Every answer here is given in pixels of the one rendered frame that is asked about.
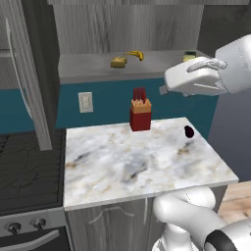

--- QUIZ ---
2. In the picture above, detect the silver base cabinet handle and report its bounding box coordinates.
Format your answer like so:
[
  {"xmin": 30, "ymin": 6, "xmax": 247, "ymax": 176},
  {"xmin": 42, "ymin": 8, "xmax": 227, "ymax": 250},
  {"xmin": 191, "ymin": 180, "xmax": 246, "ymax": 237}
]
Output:
[{"xmin": 142, "ymin": 197, "xmax": 149, "ymax": 226}]

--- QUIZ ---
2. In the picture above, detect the white wall outlet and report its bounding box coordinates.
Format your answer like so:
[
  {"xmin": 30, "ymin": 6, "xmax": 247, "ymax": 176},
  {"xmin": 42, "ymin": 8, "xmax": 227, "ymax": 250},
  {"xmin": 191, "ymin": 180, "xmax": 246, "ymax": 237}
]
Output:
[{"xmin": 77, "ymin": 91, "xmax": 94, "ymax": 114}]

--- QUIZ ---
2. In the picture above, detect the silver cabinet door handle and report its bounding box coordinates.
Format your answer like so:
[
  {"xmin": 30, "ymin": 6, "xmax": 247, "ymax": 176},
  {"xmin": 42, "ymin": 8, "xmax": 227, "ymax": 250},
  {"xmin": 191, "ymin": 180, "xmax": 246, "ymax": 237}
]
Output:
[{"xmin": 4, "ymin": 17, "xmax": 34, "ymax": 121}]

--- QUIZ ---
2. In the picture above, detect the yellow and green sponge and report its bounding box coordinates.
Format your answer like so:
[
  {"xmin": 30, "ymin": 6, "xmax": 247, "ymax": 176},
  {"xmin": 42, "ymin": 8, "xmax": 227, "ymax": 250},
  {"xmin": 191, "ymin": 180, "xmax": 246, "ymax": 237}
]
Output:
[{"xmin": 182, "ymin": 50, "xmax": 198, "ymax": 63}]

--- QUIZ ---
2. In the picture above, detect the grey base cabinet door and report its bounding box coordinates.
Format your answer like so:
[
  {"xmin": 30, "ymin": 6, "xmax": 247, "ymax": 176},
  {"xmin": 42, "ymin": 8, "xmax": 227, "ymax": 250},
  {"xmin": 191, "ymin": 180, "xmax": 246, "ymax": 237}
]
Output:
[{"xmin": 65, "ymin": 198, "xmax": 149, "ymax": 251}]

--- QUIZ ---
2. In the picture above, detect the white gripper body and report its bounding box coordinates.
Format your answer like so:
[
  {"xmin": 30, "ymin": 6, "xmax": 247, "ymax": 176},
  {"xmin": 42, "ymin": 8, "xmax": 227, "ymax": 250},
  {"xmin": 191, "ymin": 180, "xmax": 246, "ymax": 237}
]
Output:
[{"xmin": 163, "ymin": 56, "xmax": 228, "ymax": 98}]

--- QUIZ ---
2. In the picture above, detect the grey wall cabinet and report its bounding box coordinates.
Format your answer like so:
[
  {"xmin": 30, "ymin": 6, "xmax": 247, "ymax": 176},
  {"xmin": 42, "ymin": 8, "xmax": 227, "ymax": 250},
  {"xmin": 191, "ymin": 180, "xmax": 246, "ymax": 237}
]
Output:
[{"xmin": 47, "ymin": 0, "xmax": 251, "ymax": 85}]

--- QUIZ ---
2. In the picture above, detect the silver oven door handle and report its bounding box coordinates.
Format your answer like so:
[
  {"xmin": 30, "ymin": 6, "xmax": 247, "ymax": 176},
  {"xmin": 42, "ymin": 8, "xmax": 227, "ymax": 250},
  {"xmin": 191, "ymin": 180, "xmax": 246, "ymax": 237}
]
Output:
[{"xmin": 0, "ymin": 227, "xmax": 62, "ymax": 251}]

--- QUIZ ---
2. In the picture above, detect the dark purple eggplant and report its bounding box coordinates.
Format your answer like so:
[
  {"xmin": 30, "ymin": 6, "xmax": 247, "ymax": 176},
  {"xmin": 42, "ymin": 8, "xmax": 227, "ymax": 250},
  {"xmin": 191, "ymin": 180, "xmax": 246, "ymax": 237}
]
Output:
[{"xmin": 183, "ymin": 125, "xmax": 195, "ymax": 139}]

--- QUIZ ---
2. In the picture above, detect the yellow banana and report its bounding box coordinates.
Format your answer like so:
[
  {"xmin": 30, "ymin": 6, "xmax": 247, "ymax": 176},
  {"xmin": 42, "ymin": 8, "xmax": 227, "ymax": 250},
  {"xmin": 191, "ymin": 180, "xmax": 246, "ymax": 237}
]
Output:
[{"xmin": 123, "ymin": 50, "xmax": 145, "ymax": 62}]

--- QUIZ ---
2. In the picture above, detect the red knife block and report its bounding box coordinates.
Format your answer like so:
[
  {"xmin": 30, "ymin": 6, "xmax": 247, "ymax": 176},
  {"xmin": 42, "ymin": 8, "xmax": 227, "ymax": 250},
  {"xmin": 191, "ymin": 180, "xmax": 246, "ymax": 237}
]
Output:
[{"xmin": 128, "ymin": 86, "xmax": 153, "ymax": 132}]

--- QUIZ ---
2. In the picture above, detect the black and silver stove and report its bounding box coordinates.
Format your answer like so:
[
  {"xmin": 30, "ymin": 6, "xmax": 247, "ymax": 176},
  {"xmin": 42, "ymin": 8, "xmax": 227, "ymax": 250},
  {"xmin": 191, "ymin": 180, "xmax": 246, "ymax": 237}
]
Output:
[{"xmin": 0, "ymin": 128, "xmax": 72, "ymax": 251}]

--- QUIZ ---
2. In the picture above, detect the black stove knob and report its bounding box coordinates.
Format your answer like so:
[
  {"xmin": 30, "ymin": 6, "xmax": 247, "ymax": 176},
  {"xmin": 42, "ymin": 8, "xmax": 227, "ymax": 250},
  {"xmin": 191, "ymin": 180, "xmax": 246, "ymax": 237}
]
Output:
[
  {"xmin": 7, "ymin": 222, "xmax": 22, "ymax": 235},
  {"xmin": 31, "ymin": 218, "xmax": 47, "ymax": 230}
]

